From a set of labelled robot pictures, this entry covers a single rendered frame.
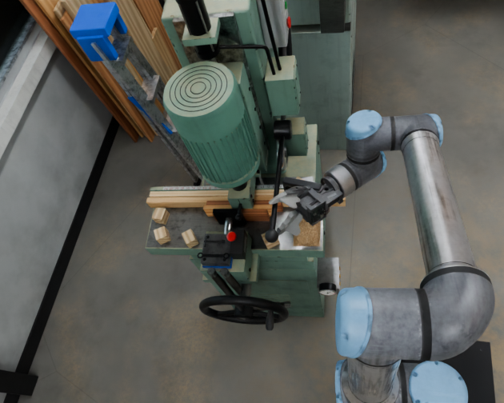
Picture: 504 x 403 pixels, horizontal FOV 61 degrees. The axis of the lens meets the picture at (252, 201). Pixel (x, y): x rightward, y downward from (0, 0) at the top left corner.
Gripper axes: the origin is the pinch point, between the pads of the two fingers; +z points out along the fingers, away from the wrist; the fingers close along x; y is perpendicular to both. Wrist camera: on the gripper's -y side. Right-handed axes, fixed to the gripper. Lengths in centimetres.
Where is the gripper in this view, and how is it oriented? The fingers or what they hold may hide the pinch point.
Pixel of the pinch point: (270, 219)
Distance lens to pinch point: 116.8
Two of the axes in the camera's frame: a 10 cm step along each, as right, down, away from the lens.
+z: -8.2, 5.1, -2.4
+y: 5.4, 5.9, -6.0
